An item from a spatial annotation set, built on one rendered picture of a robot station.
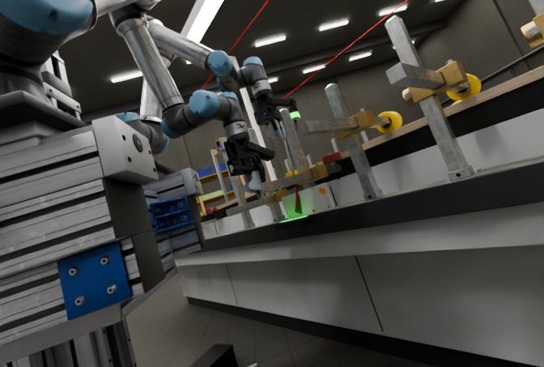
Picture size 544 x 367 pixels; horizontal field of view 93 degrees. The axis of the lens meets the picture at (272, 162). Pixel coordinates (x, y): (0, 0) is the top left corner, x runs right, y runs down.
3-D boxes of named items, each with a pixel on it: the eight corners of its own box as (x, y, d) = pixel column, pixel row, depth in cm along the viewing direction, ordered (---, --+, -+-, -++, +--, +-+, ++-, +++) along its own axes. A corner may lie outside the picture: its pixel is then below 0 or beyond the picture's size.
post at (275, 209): (279, 224, 118) (248, 127, 125) (275, 224, 120) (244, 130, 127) (285, 221, 120) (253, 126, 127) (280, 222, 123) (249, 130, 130)
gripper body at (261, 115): (267, 128, 107) (258, 102, 109) (284, 119, 103) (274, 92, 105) (257, 126, 100) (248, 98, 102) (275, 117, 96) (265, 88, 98)
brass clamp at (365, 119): (368, 125, 78) (363, 109, 79) (334, 141, 88) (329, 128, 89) (378, 124, 82) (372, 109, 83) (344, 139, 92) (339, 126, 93)
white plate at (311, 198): (333, 209, 93) (324, 182, 94) (287, 219, 112) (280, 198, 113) (334, 208, 93) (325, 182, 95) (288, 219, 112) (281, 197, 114)
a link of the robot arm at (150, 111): (121, 151, 101) (134, 20, 106) (144, 156, 115) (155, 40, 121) (149, 151, 99) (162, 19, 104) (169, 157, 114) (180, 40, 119)
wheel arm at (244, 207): (231, 218, 100) (228, 207, 101) (227, 219, 102) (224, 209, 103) (305, 193, 128) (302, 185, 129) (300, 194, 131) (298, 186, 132)
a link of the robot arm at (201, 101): (183, 125, 74) (207, 129, 84) (212, 108, 70) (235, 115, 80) (176, 100, 75) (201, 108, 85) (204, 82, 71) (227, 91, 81)
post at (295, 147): (321, 220, 99) (282, 107, 106) (315, 222, 102) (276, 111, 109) (327, 218, 101) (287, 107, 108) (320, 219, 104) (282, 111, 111)
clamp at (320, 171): (320, 178, 95) (316, 165, 96) (296, 187, 105) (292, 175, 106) (329, 175, 99) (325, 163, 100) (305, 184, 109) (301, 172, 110)
